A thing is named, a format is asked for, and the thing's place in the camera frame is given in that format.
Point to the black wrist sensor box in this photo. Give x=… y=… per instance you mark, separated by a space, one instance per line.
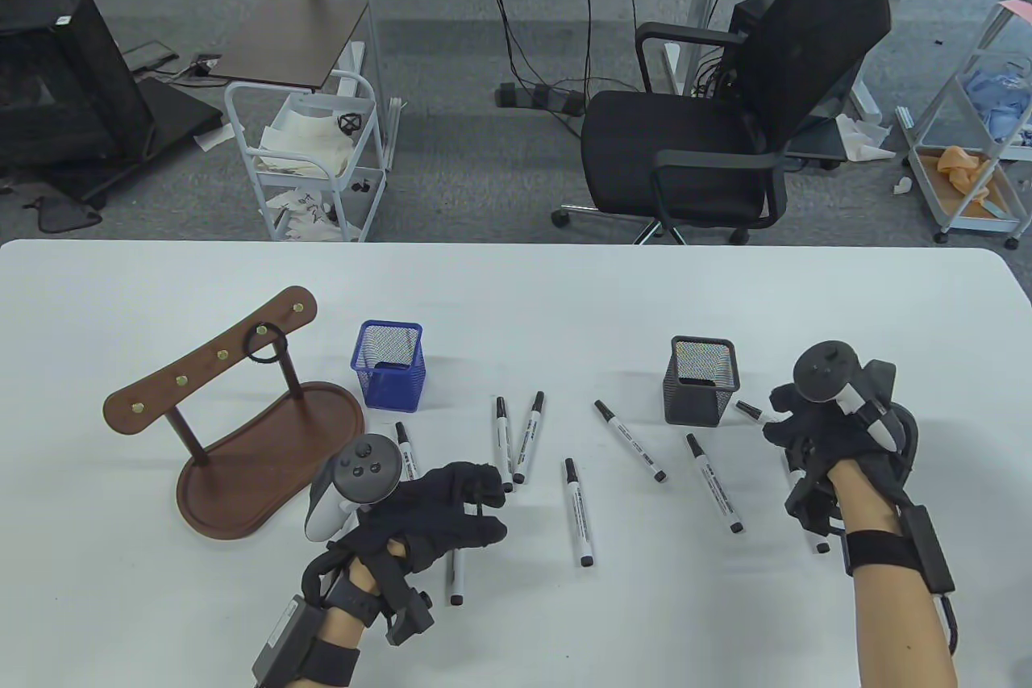
x=282 y=640
x=927 y=551

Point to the white rolling cart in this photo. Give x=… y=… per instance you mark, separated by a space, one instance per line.
x=347 y=180

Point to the black monitor stand base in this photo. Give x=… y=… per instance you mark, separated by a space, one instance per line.
x=173 y=115

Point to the floor socket box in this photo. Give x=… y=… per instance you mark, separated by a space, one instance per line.
x=205 y=65

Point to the person's left hand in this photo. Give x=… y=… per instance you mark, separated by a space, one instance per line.
x=427 y=514

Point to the small crumpled white paper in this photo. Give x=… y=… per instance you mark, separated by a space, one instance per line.
x=901 y=185

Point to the white marker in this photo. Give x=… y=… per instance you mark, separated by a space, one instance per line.
x=504 y=446

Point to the blue mesh pen holder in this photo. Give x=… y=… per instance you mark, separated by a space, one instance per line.
x=395 y=389

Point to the brown side table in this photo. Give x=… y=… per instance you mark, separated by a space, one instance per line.
x=290 y=43

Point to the black mesh office chair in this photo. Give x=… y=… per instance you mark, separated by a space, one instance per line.
x=669 y=148

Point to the black mesh pen holder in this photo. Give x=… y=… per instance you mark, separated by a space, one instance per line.
x=693 y=402

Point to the large black monitor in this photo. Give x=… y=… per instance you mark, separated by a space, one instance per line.
x=56 y=75

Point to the brown wooden hook stand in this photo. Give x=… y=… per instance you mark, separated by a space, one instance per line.
x=266 y=454

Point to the blue cloth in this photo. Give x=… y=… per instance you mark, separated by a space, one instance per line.
x=1000 y=107

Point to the person's right forearm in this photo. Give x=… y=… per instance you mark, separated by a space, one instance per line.
x=895 y=623

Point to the silver metal post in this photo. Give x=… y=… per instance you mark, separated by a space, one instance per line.
x=369 y=35

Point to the person's right hand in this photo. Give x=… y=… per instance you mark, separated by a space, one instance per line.
x=830 y=438

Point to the white shelf trolley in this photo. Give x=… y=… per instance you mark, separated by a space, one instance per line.
x=979 y=227

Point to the orange cloth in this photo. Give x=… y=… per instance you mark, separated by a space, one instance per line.
x=959 y=160

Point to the grey white handheld controller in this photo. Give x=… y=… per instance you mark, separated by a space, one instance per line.
x=367 y=470
x=826 y=369

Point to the flat white paper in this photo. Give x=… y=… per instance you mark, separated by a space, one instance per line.
x=211 y=141

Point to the white crumpled floor sheet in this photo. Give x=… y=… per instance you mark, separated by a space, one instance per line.
x=863 y=143

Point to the black wrist band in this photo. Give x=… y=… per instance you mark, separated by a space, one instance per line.
x=351 y=603

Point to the black computer tower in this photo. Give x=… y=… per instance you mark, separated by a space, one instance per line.
x=746 y=18

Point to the white cloth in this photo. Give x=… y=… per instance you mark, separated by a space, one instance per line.
x=302 y=135

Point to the scribbled white papers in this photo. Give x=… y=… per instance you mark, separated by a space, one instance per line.
x=306 y=216

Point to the black floor power strip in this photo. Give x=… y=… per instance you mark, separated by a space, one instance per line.
x=556 y=101

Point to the small black round part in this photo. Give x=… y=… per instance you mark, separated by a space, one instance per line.
x=349 y=125

